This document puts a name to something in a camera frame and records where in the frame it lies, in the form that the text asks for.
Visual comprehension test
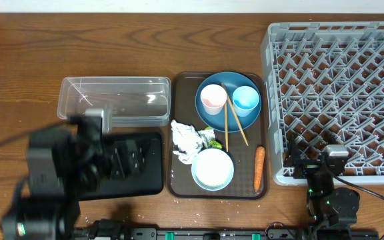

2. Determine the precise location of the light blue cup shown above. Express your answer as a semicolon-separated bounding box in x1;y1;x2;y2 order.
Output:
233;86;260;117

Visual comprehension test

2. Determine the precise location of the light blue bowl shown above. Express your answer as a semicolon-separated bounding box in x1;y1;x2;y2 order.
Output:
191;147;235;192

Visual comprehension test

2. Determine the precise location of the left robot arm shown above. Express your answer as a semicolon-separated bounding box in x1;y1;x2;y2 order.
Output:
1;115;153;239

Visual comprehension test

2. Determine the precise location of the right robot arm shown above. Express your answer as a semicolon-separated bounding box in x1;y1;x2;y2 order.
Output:
283;138;360;233

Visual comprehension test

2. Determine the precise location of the wooden chopstick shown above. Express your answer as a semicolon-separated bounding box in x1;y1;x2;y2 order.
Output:
221;83;249;146
224;102;229;152

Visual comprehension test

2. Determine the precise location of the brown serving tray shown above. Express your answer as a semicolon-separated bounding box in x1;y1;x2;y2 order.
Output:
167;72;270;200

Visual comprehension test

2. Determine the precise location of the green and silver wrapper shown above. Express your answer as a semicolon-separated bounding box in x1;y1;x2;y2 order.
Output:
198;127;223;149

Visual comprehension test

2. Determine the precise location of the grey dishwasher rack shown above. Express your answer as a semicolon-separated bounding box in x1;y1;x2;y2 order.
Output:
261;22;384;185

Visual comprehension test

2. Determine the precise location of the black tray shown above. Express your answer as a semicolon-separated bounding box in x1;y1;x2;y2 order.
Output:
81;132;163;201

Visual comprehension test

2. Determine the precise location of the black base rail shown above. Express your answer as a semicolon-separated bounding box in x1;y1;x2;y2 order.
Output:
71;219;379;240

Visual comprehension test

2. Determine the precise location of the clear plastic bin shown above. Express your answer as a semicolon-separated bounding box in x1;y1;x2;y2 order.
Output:
57;76;171;127

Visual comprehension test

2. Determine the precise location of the pink cup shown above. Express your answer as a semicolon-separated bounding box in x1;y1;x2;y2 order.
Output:
200;84;227;115

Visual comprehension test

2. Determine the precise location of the white paper napkin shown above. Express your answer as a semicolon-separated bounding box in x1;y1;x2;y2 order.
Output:
171;120;204;165

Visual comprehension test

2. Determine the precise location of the orange carrot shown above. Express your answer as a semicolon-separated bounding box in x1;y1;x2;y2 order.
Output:
253;146;265;192

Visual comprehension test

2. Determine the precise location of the dark blue plate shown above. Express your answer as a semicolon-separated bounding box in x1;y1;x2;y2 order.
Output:
195;71;262;133

